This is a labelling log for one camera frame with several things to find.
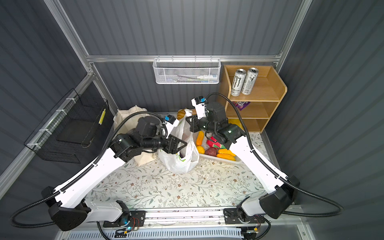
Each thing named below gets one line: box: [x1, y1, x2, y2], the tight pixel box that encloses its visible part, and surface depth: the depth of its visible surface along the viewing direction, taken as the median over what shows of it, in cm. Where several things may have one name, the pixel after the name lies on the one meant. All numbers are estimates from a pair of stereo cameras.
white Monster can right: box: [241, 67, 259, 96], surface depth 81 cm
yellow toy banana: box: [216, 148, 237, 161], surface depth 93 cm
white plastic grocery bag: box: [158, 109, 200, 174], surface depth 79 cm
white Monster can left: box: [231, 68, 247, 97], surface depth 80 cm
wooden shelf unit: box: [224, 65, 288, 134], surface depth 91 cm
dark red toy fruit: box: [205, 147, 218, 157], surface depth 92 cm
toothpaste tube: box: [196, 74, 218, 80], surface depth 93 cm
